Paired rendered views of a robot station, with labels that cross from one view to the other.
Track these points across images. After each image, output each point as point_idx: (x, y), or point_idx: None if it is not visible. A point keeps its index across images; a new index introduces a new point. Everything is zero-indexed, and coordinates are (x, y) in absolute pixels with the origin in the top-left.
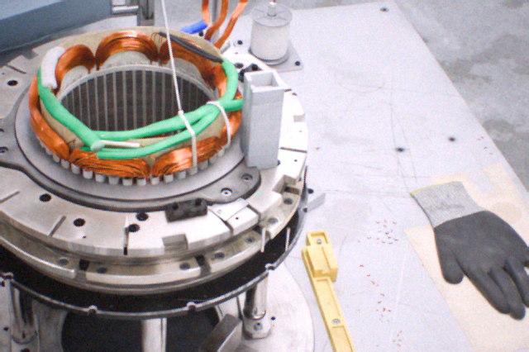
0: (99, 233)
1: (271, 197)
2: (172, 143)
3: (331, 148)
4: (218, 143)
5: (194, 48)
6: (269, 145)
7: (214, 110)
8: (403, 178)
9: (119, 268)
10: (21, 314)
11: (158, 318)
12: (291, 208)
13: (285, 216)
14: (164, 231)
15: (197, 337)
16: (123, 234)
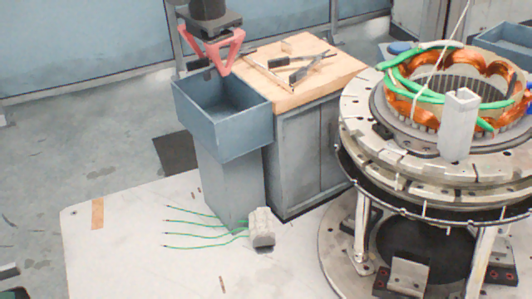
0: (350, 108)
1: (416, 164)
2: (403, 93)
3: None
4: (432, 120)
5: (509, 86)
6: (448, 141)
7: (442, 99)
8: None
9: (347, 134)
10: None
11: (342, 173)
12: (437, 193)
13: (427, 192)
14: (362, 128)
15: (440, 277)
16: (353, 115)
